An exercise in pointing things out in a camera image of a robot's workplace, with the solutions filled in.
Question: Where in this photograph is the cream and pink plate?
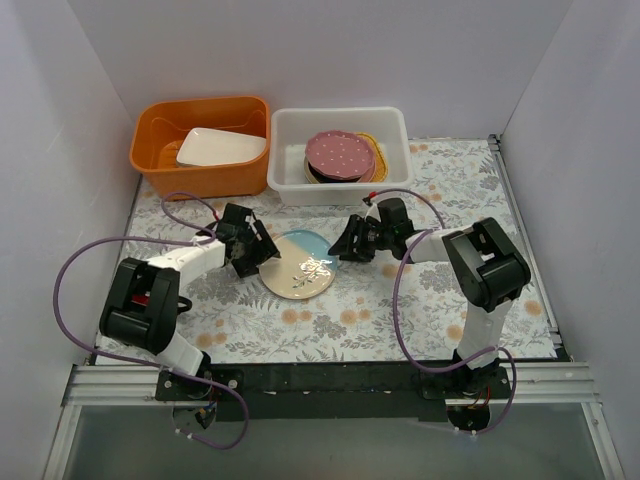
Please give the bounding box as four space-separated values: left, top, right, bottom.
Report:
358 151 377 183

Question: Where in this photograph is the woven bamboo tray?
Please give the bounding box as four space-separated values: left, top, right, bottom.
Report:
356 132 389 183

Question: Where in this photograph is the cream floral plate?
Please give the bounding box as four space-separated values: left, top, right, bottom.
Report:
304 159 322 184

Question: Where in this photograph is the maroon scalloped plate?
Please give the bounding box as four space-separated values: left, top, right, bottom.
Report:
305 130 373 179

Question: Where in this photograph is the black glossy plate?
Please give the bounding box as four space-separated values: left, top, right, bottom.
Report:
309 162 360 184

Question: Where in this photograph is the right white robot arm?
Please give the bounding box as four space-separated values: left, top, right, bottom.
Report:
329 196 531 398

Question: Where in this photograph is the clear plastic bin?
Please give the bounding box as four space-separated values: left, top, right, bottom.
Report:
267 106 414 206

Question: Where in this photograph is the floral table mat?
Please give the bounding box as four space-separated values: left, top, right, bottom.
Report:
128 140 556 363

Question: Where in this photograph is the white rectangular dish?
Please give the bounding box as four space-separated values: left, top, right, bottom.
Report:
176 127 266 167

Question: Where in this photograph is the red lacquer cup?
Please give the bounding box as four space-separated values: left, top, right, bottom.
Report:
132 294 193 314

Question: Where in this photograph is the orange plastic tub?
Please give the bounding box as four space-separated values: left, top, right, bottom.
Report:
130 96 270 198

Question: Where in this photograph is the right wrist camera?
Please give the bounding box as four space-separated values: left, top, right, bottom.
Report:
363 192 381 221

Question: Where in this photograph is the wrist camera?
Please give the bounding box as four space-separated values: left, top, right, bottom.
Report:
363 192 381 221
246 214 263 239

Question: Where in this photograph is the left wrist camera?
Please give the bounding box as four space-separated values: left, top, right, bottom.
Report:
246 214 263 239

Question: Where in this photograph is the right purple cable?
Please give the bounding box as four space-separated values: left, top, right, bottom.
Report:
361 187 516 435

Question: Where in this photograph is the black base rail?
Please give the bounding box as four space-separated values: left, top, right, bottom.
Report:
155 361 512 422

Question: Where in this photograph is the aluminium frame rail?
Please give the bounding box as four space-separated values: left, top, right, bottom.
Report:
62 362 600 406

